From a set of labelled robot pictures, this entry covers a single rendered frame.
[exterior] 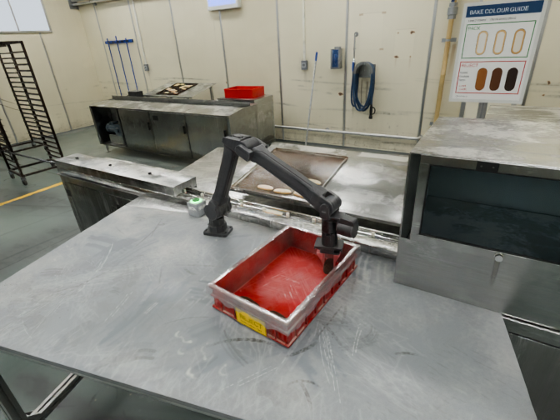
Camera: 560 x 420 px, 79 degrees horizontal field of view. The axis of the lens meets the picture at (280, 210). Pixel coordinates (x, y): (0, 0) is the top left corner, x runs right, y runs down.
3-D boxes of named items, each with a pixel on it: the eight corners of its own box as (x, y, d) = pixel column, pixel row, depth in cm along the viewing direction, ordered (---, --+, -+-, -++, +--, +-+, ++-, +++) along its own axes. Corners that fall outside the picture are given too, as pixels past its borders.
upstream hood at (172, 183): (57, 169, 252) (52, 158, 248) (80, 162, 266) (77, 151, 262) (175, 199, 191) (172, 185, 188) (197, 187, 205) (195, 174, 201)
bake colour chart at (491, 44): (448, 101, 181) (464, 2, 161) (448, 101, 182) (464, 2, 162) (522, 103, 165) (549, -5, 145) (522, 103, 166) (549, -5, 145)
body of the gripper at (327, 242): (342, 253, 120) (342, 236, 117) (313, 250, 123) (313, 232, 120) (344, 243, 126) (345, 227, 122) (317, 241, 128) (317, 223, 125)
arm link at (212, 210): (238, 122, 133) (220, 128, 126) (264, 141, 129) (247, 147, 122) (217, 205, 161) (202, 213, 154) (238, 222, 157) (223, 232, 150)
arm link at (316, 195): (252, 147, 134) (233, 154, 127) (255, 134, 131) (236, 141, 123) (340, 209, 121) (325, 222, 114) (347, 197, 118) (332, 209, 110)
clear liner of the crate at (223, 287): (207, 307, 114) (202, 284, 110) (289, 242, 149) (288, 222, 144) (289, 352, 96) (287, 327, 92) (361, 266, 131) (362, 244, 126)
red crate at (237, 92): (224, 97, 513) (222, 88, 507) (237, 94, 541) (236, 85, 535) (252, 98, 491) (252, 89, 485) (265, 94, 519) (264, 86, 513)
